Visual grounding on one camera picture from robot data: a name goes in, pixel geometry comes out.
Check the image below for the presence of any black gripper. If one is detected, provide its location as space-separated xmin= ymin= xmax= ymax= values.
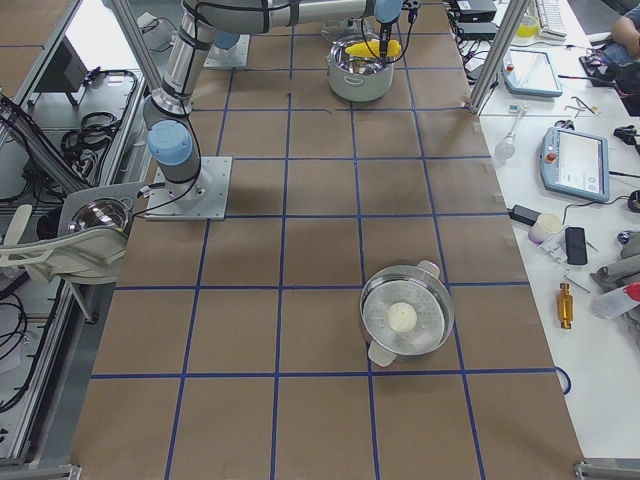
xmin=374 ymin=0 xmax=420 ymax=63

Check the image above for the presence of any yellow corn cob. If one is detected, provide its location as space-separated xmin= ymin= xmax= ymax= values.
xmin=345 ymin=40 xmax=402 ymax=58

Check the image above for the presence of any pale green cooking pot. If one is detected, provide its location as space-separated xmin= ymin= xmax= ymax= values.
xmin=327 ymin=35 xmax=394 ymax=102

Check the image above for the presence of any steel steamer pot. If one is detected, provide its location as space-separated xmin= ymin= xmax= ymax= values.
xmin=360 ymin=260 xmax=454 ymax=367

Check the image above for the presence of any blue teach pendant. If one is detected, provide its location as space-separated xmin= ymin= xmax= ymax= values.
xmin=539 ymin=127 xmax=610 ymax=203
xmin=502 ymin=48 xmax=563 ymax=98

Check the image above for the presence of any black power adapter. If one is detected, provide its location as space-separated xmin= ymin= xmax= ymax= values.
xmin=508 ymin=204 xmax=541 ymax=227

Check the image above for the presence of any black phone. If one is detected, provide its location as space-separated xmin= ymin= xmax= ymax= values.
xmin=564 ymin=227 xmax=588 ymax=266

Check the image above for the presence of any white steamed bun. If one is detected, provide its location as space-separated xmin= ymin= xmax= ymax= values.
xmin=386 ymin=302 xmax=418 ymax=333

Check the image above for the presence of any gold metal fitting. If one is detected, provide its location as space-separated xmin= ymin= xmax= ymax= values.
xmin=557 ymin=282 xmax=574 ymax=330

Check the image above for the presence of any aluminium frame post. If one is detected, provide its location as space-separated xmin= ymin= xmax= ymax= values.
xmin=467 ymin=0 xmax=529 ymax=114

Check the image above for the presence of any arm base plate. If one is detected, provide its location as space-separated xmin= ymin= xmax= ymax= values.
xmin=143 ymin=156 xmax=232 ymax=221

